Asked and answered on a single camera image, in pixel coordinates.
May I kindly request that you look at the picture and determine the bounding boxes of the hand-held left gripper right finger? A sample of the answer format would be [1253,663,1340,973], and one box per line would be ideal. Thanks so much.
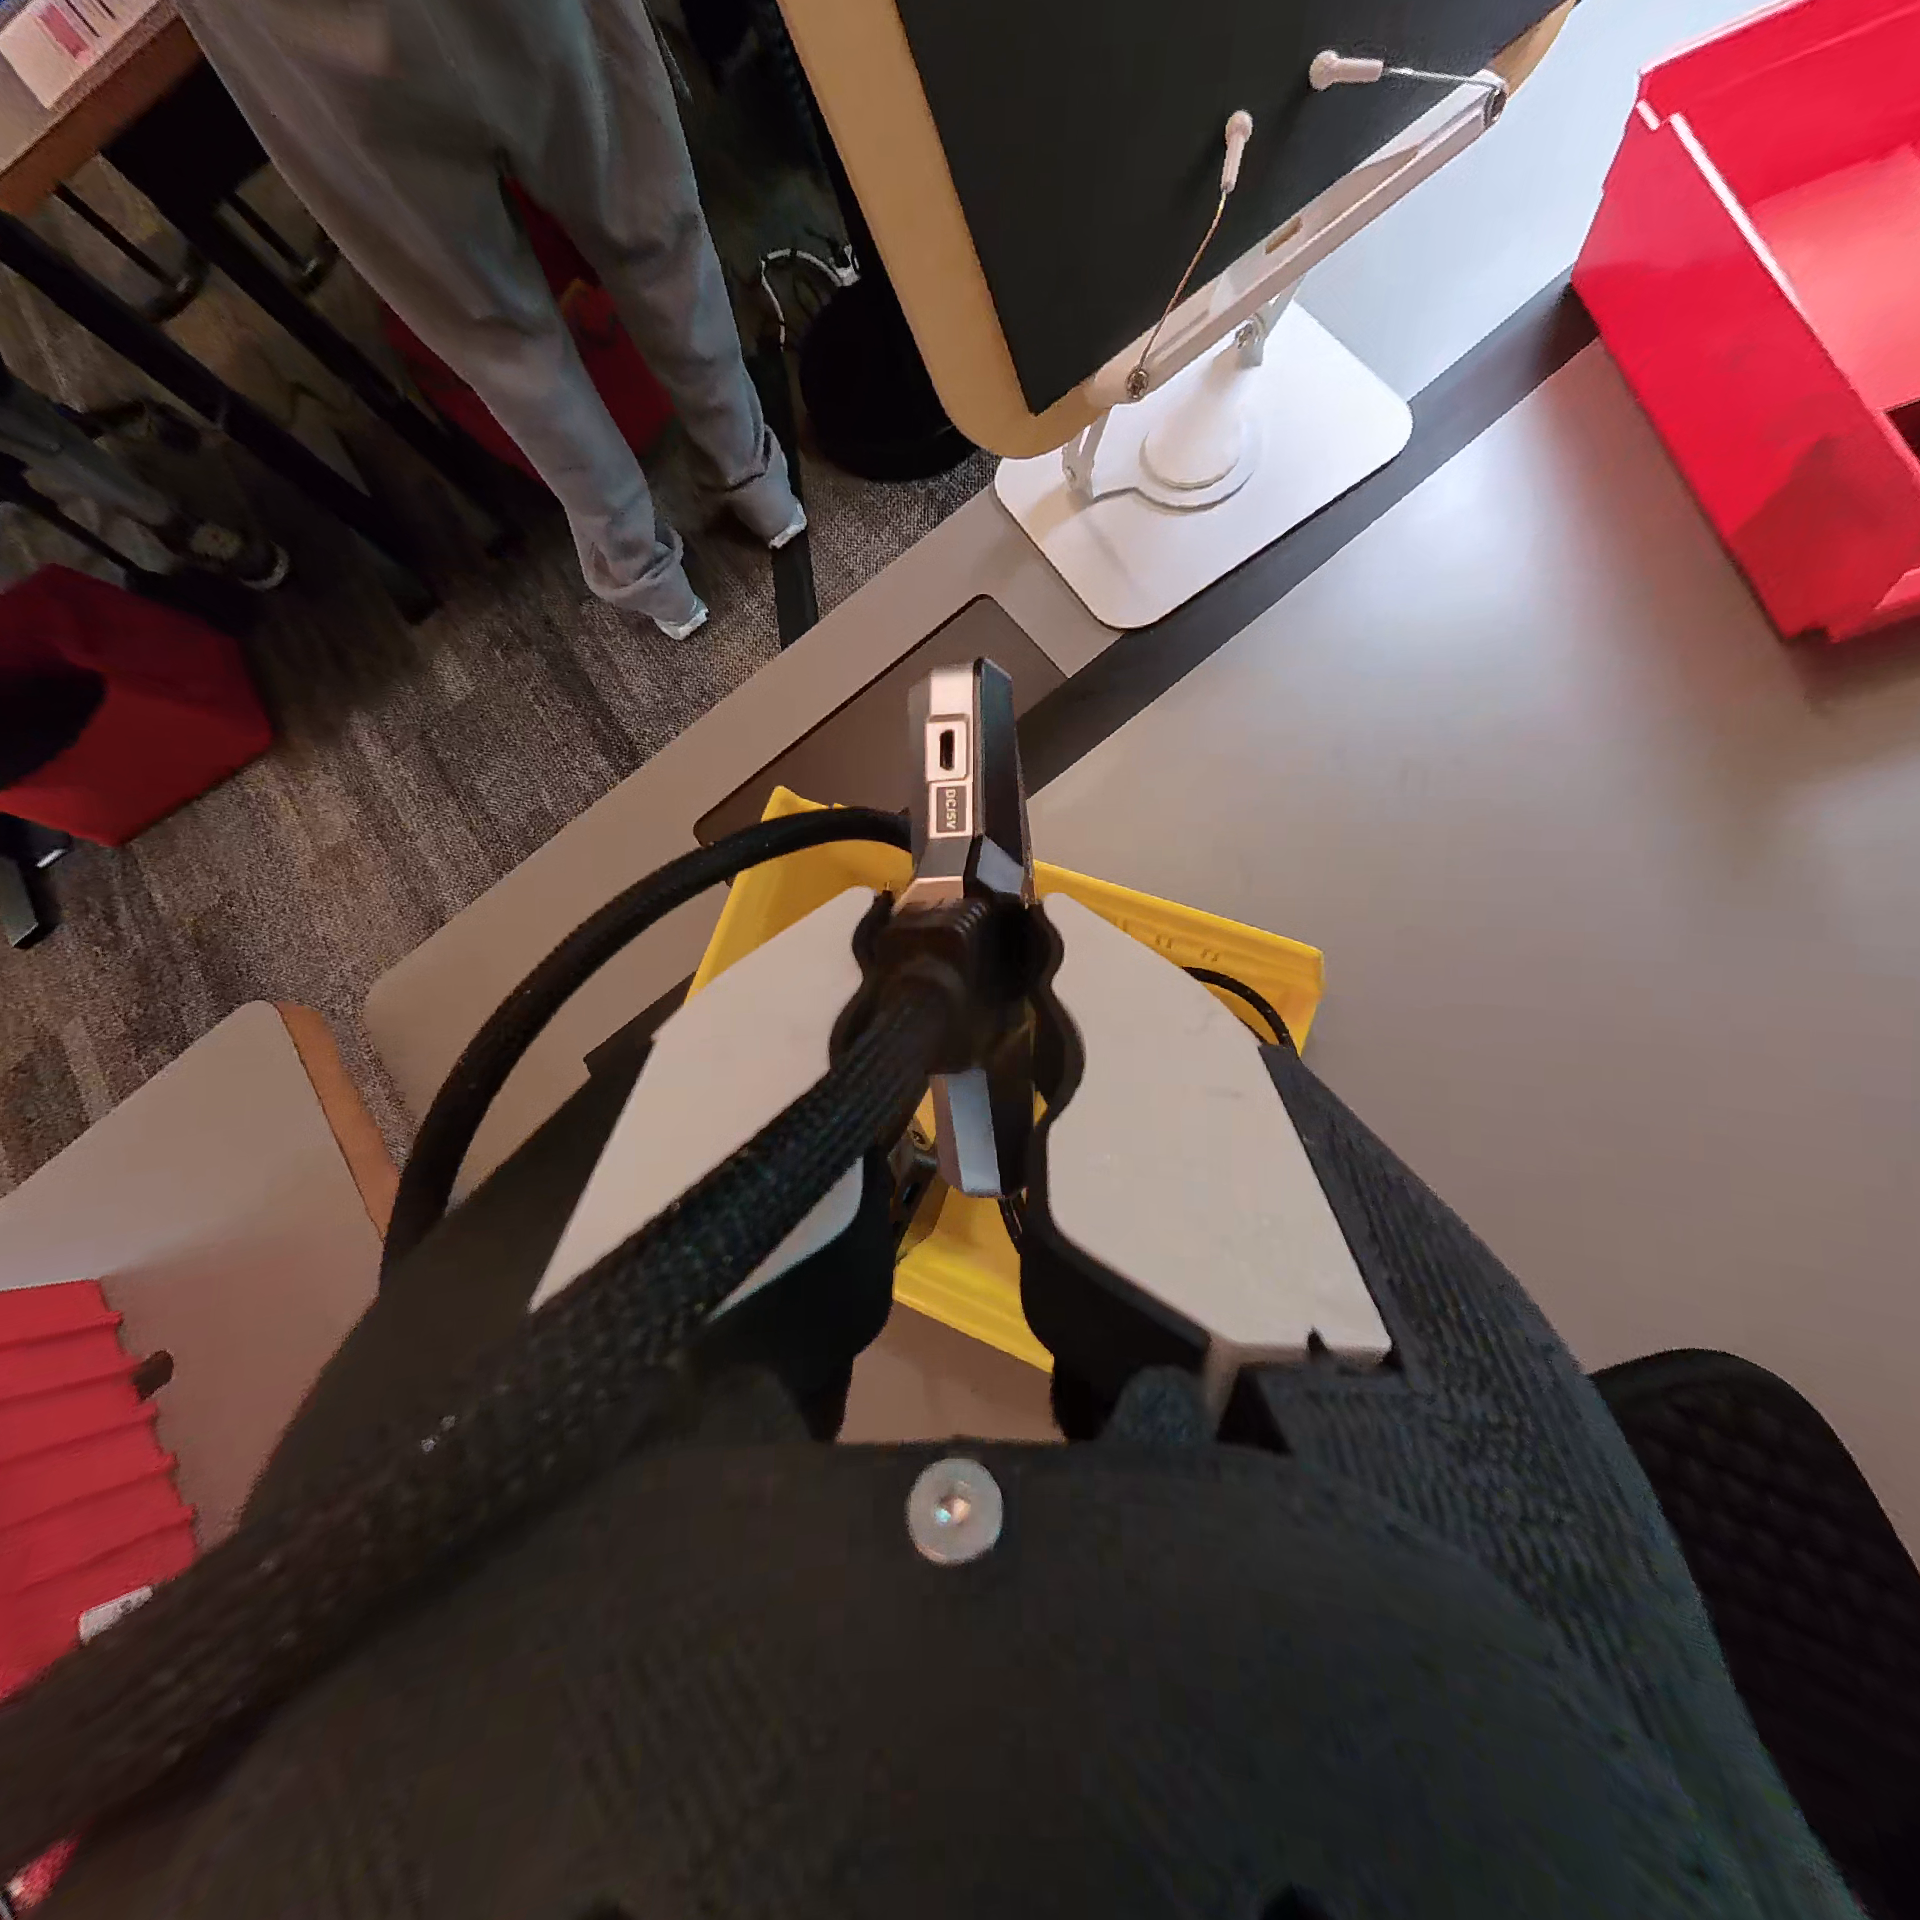
[1026,893,1395,1370]

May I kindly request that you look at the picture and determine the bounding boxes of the wooden edged table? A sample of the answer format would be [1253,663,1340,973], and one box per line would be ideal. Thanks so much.
[0,1002,404,1562]

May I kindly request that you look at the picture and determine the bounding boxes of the yellow plastic bin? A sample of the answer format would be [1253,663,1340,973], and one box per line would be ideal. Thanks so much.
[688,786,1326,1374]

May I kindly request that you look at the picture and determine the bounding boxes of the red plastic bin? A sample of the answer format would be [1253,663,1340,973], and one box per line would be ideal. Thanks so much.
[0,1275,203,1706]
[1572,0,1920,645]

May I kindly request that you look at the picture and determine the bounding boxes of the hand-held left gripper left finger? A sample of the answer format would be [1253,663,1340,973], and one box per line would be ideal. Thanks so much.
[532,886,905,1325]

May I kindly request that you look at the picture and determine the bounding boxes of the wooden office desk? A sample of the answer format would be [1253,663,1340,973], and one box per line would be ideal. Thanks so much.
[0,0,452,617]

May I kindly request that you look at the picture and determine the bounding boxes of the black HDMI switch box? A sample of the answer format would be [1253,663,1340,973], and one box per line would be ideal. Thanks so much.
[0,655,1052,1877]

